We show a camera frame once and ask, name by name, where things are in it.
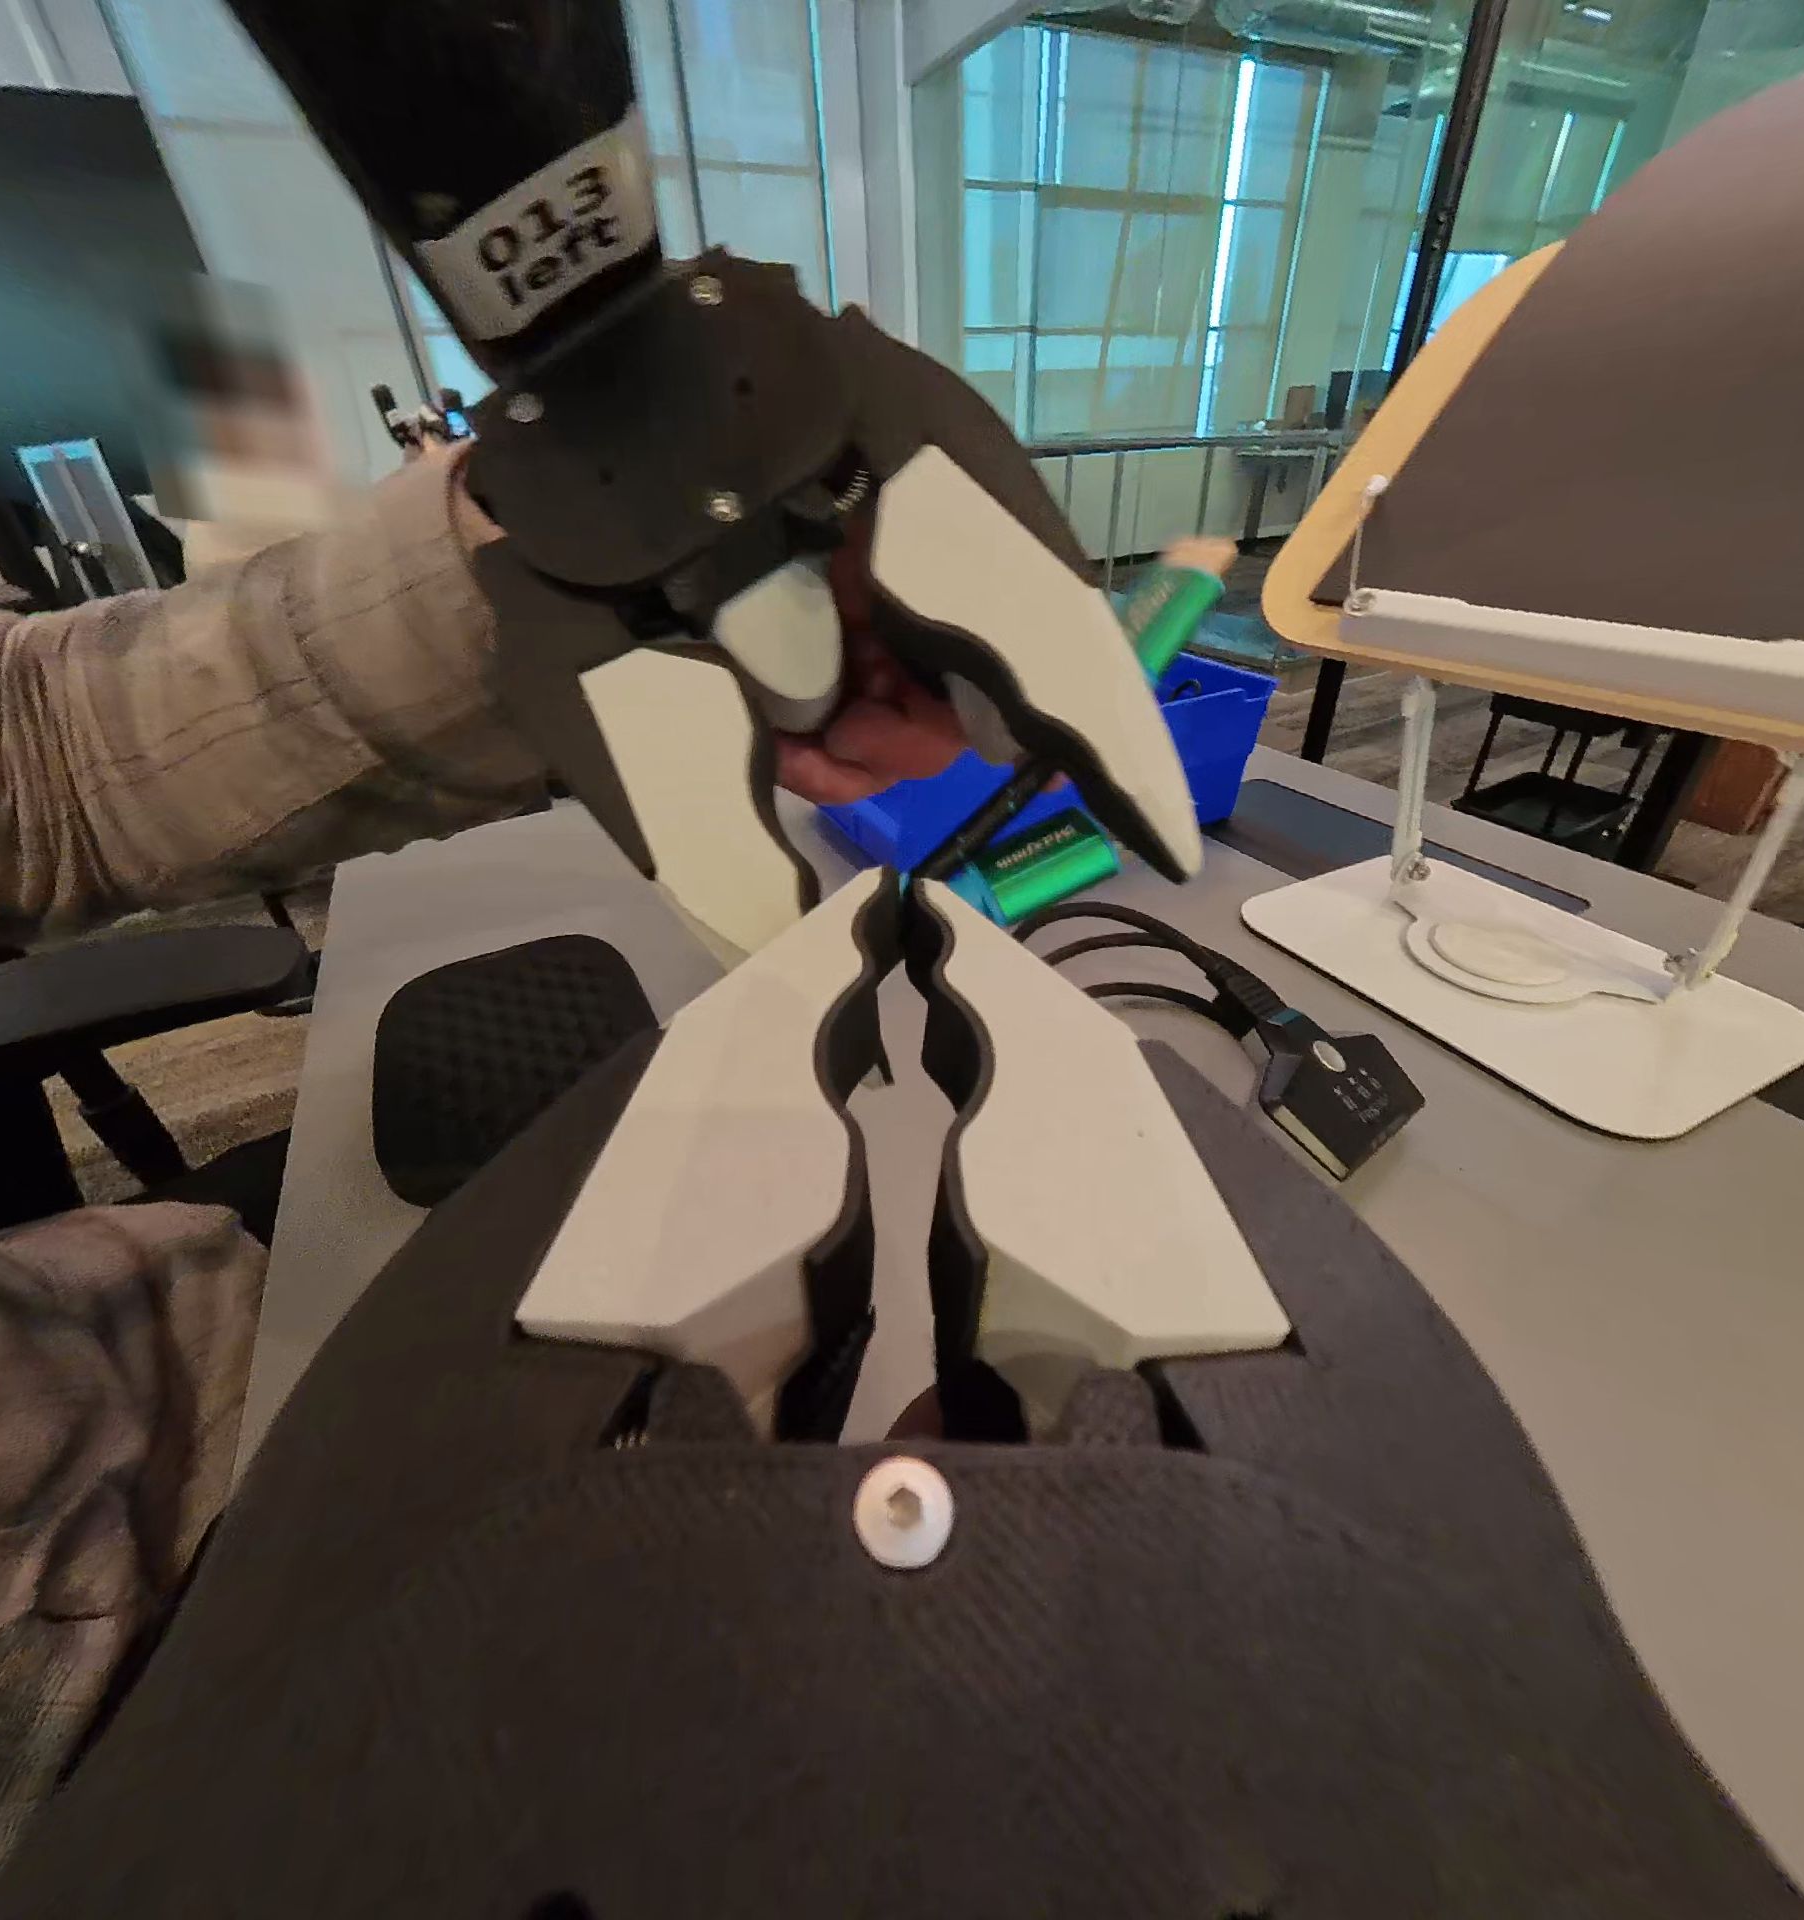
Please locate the thin white stand post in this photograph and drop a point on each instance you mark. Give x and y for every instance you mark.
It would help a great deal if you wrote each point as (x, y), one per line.
(1411, 777)
(1748, 870)

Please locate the person's left hand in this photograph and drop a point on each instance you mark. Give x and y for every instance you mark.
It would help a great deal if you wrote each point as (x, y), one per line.
(886, 746)

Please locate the blue plastic bin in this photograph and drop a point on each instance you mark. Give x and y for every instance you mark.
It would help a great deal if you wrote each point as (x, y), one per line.
(1219, 737)

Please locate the white plastic bar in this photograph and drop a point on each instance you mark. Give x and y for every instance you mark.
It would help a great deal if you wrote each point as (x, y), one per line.
(1590, 648)

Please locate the person's left forearm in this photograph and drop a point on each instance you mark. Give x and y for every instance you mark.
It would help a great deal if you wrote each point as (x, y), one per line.
(215, 711)

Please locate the black partition panel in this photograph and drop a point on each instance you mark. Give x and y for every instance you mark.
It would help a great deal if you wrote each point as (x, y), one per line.
(48, 269)

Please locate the black floor lamp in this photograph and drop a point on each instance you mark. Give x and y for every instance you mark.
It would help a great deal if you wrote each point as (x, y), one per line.
(1455, 186)

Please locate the wooden-edged black board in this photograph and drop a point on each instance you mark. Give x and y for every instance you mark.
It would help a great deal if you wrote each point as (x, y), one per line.
(1670, 380)

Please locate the black armchair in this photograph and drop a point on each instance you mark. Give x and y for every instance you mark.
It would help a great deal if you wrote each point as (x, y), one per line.
(90, 988)

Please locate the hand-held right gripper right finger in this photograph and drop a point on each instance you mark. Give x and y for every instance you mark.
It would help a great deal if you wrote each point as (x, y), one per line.
(1109, 1181)

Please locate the black mouse pad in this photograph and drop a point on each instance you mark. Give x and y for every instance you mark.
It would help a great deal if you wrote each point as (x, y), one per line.
(516, 1053)

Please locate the person's right hand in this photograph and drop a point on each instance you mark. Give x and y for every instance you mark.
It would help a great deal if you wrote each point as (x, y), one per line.
(917, 1417)

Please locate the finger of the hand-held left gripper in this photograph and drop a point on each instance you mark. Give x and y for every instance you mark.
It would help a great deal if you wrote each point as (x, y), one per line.
(679, 777)
(1027, 603)

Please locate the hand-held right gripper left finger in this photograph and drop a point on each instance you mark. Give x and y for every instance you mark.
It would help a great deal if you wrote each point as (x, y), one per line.
(706, 1167)

